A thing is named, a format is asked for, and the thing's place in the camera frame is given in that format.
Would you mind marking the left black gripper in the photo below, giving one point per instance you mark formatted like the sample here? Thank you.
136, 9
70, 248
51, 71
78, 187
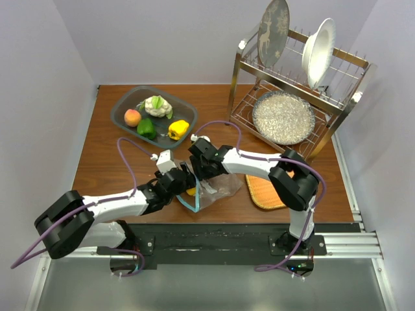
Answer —
189, 182

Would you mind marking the white bowl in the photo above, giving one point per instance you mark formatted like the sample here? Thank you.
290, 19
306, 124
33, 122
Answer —
317, 53

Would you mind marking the clear glass container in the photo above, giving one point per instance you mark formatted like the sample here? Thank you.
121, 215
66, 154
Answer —
181, 110

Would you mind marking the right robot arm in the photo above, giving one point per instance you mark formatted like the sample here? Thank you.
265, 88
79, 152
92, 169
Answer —
297, 185

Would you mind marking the fake brown egg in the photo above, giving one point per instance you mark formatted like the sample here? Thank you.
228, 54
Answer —
132, 117

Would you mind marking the speckled blue rimmed plate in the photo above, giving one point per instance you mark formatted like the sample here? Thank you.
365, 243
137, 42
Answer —
283, 118

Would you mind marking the grey reindeer plate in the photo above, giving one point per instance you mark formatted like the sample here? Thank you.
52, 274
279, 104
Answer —
273, 32

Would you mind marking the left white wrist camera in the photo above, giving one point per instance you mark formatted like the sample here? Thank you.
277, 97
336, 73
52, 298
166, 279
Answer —
165, 162

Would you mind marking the metal dish rack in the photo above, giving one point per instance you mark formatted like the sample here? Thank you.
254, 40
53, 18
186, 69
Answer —
332, 101

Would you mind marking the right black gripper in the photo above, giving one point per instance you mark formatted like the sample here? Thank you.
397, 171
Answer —
198, 172

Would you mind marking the woven bamboo tray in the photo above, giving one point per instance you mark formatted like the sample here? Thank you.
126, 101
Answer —
263, 193

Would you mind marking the clear zip top bag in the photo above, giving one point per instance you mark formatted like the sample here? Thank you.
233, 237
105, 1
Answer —
210, 190

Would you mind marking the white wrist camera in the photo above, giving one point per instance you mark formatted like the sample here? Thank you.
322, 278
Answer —
165, 162
200, 139

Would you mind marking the green fake vegetable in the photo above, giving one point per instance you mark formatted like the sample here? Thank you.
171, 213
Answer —
145, 128

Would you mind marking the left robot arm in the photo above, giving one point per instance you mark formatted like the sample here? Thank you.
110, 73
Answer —
66, 223

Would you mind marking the yellow fake bell pepper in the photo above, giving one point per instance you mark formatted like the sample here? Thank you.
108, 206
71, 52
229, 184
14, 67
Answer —
178, 129

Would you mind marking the aluminium frame rail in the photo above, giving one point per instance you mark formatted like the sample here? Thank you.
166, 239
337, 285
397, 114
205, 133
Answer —
350, 276

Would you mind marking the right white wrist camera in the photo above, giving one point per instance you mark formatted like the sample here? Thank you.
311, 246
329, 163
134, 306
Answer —
200, 139

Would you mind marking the white fake cauliflower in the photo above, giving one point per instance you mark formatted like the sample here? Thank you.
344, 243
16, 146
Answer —
157, 106

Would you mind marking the orange fake fruit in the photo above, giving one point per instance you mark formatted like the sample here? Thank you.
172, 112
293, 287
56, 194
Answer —
191, 192

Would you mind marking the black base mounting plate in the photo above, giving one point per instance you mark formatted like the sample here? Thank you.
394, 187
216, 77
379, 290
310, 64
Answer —
221, 244

